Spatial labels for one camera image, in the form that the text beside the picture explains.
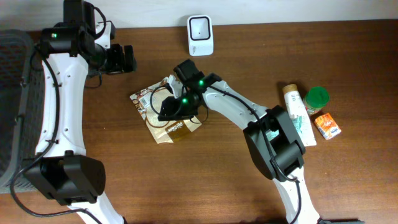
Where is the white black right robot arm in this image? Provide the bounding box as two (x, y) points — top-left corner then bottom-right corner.
(158, 59), (322, 223)

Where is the white bamboo print tube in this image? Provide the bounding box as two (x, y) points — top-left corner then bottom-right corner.
(282, 84), (317, 147)

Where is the beige brown snack pouch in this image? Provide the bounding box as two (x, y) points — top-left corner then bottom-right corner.
(130, 77), (201, 144)

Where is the grey mesh basket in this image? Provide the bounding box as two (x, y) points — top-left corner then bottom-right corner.
(1, 29), (45, 194)

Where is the teal snack packet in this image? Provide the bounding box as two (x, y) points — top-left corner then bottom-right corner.
(266, 113), (310, 142)

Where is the green lid jar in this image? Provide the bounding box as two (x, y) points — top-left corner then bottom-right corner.
(303, 86), (330, 115)

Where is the white barcode scanner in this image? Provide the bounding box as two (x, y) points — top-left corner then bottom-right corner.
(187, 15), (214, 57)

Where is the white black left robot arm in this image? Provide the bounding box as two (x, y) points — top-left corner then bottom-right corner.
(21, 1), (137, 223)

